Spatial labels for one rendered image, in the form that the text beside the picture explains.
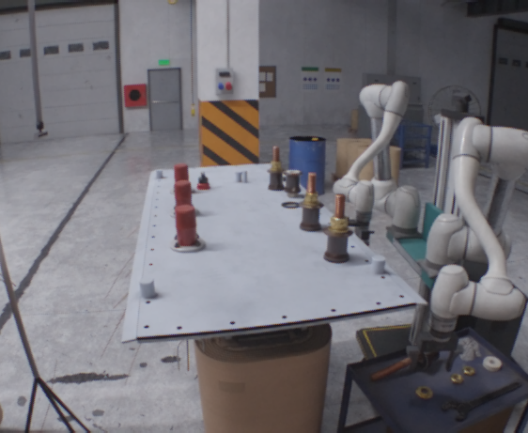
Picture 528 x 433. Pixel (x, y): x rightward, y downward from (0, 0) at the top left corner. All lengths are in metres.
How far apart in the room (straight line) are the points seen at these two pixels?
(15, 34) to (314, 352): 15.15
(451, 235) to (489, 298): 0.69
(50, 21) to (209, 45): 9.64
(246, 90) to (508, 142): 5.45
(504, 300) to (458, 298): 0.14
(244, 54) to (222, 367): 5.69
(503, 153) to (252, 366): 1.09
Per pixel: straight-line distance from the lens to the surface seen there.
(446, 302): 1.31
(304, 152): 6.47
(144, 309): 1.08
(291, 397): 1.48
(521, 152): 1.53
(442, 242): 1.96
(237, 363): 1.33
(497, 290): 1.32
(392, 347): 2.73
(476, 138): 1.52
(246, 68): 6.61
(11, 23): 15.91
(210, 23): 6.59
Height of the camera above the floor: 1.93
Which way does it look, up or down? 20 degrees down
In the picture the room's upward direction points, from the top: straight up
